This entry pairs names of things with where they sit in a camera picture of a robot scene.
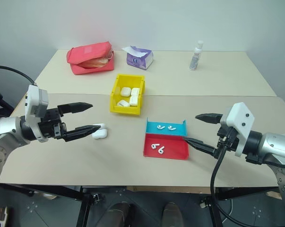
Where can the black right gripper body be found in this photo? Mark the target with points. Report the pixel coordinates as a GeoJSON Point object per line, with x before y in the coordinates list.
{"type": "Point", "coordinates": [232, 143]}

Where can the white earbud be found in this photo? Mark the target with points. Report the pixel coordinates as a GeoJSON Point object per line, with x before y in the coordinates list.
{"type": "Point", "coordinates": [171, 128]}
{"type": "Point", "coordinates": [154, 146]}
{"type": "Point", "coordinates": [161, 150]}
{"type": "Point", "coordinates": [160, 127]}

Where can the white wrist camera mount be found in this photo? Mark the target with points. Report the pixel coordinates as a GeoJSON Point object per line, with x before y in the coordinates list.
{"type": "Point", "coordinates": [34, 99]}
{"type": "Point", "coordinates": [239, 118]}

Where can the purple tissue pack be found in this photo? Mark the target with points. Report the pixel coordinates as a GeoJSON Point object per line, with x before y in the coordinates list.
{"type": "Point", "coordinates": [137, 60]}

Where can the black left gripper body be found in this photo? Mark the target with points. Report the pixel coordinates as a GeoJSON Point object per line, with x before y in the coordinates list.
{"type": "Point", "coordinates": [51, 123]}

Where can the black metal table frame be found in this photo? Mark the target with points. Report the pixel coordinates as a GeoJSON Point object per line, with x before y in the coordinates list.
{"type": "Point", "coordinates": [85, 208]}

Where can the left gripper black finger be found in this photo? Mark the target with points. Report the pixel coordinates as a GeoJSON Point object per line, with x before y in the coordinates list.
{"type": "Point", "coordinates": [76, 107]}
{"type": "Point", "coordinates": [80, 133]}

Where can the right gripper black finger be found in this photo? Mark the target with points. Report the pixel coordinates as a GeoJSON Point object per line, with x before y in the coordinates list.
{"type": "Point", "coordinates": [200, 144]}
{"type": "Point", "coordinates": [210, 117]}

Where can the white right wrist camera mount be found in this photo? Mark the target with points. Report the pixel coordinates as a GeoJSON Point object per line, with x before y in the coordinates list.
{"type": "Point", "coordinates": [239, 118]}

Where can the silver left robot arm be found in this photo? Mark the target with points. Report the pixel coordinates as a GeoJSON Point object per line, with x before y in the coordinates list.
{"type": "Point", "coordinates": [5, 127]}

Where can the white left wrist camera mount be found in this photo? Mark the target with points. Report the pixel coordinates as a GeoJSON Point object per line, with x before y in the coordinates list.
{"type": "Point", "coordinates": [34, 99]}

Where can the red plastic tray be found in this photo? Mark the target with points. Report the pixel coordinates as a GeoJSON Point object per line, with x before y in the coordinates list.
{"type": "Point", "coordinates": [175, 146]}

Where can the yellow plastic bin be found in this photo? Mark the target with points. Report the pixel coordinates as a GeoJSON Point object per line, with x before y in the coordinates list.
{"type": "Point", "coordinates": [126, 79]}

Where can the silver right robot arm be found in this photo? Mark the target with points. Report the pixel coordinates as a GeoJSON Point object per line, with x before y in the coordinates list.
{"type": "Point", "coordinates": [272, 144]}

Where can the blue plastic tray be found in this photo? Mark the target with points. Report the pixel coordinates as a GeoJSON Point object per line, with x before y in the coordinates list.
{"type": "Point", "coordinates": [151, 127]}

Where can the dark rounded shape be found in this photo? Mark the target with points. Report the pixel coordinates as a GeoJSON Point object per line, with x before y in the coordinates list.
{"type": "Point", "coordinates": [171, 215]}
{"type": "Point", "coordinates": [118, 215]}

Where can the red fabric zip pouch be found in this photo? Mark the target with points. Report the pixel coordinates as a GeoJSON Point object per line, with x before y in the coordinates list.
{"type": "Point", "coordinates": [85, 52]}

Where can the clear sanitizer bottle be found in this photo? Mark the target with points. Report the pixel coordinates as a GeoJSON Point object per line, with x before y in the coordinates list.
{"type": "Point", "coordinates": [195, 59]}

